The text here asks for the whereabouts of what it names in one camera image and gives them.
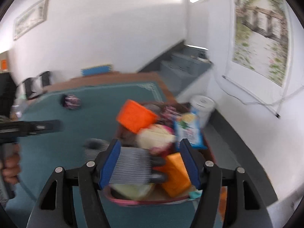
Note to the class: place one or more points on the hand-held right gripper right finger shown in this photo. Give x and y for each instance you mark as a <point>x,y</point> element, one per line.
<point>190,163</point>

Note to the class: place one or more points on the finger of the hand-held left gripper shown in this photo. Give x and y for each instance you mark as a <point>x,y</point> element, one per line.
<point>47,126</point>

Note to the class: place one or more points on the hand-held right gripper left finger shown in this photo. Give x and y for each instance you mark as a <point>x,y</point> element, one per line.
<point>110,163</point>

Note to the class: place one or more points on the small orange toy cube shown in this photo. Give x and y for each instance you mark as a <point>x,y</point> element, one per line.
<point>175,173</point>

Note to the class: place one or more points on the grey ribbed sock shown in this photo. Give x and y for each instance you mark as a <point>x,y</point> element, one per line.
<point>133,163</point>

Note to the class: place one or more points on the blue snack packet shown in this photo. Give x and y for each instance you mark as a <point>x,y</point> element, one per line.
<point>187,130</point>

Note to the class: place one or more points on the yellow carton box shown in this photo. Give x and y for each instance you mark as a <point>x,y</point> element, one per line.
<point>133,191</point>

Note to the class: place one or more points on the cream and pink towel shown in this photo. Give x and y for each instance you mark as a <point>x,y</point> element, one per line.
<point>154,137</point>

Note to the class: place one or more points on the red box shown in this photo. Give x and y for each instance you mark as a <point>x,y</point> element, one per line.
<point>142,203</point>

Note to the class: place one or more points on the large orange toy cube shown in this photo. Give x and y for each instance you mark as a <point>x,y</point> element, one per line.
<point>135,116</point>

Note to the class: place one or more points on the large pink leopard sock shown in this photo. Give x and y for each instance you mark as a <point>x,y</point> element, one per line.
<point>169,112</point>

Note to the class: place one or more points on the person's left hand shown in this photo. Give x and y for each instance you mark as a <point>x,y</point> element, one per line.
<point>11,168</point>

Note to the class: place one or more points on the small pink leopard sock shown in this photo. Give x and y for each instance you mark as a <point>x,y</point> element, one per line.
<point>72,101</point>

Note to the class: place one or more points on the black bin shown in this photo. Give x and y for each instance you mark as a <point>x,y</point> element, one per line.
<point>7,92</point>

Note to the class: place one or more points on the black metal chair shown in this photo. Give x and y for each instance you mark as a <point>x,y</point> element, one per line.
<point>29,86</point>
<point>45,78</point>

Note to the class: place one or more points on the white bucket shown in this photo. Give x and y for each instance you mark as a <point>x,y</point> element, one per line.
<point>203,106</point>

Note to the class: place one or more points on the orange sticky note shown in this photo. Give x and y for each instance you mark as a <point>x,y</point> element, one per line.
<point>2,66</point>

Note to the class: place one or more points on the blue foam mat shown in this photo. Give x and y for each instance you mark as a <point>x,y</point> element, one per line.
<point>96,70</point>

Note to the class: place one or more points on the grey stairs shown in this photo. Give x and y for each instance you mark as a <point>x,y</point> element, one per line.
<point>185,66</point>

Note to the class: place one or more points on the hanging scroll painting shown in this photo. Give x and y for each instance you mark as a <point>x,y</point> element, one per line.
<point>258,28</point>

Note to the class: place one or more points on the framed wall picture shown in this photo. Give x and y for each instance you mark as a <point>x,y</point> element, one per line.
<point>30,17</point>

